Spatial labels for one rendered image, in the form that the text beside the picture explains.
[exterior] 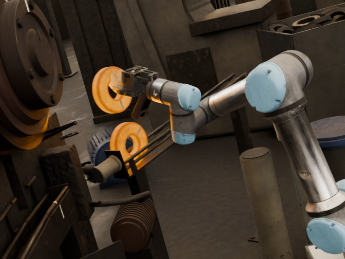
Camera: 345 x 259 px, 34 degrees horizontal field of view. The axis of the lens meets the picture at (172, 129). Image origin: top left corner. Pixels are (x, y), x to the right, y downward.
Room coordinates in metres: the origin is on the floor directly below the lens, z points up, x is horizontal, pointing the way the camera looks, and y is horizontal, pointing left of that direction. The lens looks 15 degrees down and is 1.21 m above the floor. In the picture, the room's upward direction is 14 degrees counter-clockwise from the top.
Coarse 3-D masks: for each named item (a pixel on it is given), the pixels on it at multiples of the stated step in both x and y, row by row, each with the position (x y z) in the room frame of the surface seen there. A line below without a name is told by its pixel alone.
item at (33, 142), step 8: (48, 112) 1.61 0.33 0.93; (0, 120) 1.30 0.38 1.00; (0, 128) 1.28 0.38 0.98; (8, 128) 1.32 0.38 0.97; (0, 136) 1.29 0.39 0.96; (8, 136) 1.31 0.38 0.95; (16, 136) 1.35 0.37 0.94; (24, 136) 1.40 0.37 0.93; (32, 136) 1.44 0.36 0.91; (40, 136) 1.49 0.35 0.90; (0, 144) 1.34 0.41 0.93; (8, 144) 1.32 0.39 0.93; (16, 144) 1.34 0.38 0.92; (24, 144) 1.38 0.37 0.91; (32, 144) 1.43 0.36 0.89
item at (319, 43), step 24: (288, 24) 4.05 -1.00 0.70; (312, 24) 3.47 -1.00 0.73; (336, 24) 3.26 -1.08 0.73; (264, 48) 3.76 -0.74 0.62; (288, 48) 3.31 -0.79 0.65; (312, 48) 3.24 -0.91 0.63; (336, 48) 3.25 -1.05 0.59; (336, 72) 3.25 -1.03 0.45; (312, 96) 3.23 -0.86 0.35; (336, 96) 3.25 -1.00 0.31; (312, 120) 3.23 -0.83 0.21
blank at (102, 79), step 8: (104, 72) 1.86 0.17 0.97; (96, 80) 1.84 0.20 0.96; (104, 80) 1.85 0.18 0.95; (96, 88) 1.83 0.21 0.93; (104, 88) 1.84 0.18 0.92; (96, 96) 1.83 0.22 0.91; (104, 96) 1.83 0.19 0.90; (120, 96) 1.89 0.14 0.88; (104, 104) 1.82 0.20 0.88; (112, 104) 1.85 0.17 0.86; (120, 104) 1.87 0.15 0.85; (128, 104) 1.90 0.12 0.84; (112, 112) 1.84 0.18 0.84; (120, 112) 1.87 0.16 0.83
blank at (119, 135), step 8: (120, 128) 1.85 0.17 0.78; (128, 128) 1.87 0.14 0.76; (136, 128) 1.90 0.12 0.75; (112, 136) 1.84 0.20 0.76; (120, 136) 1.84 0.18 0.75; (128, 136) 1.86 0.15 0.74; (136, 136) 1.89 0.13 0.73; (144, 136) 1.92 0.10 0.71; (112, 144) 1.83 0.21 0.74; (120, 144) 1.83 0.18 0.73; (136, 144) 1.90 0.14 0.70; (144, 144) 1.91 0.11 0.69; (144, 152) 1.90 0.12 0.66
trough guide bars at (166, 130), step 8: (224, 80) 2.36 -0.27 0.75; (232, 80) 2.40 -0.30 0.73; (216, 88) 2.31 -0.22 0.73; (224, 88) 2.25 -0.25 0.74; (168, 120) 2.08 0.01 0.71; (160, 128) 2.03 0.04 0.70; (168, 128) 1.98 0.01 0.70; (160, 136) 1.94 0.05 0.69; (168, 136) 1.97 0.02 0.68; (160, 144) 1.93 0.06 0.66; (128, 152) 1.90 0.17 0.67; (136, 152) 1.85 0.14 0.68; (128, 160) 1.81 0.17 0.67; (136, 160) 1.84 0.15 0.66; (128, 168) 1.81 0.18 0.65; (136, 168) 1.83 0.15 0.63
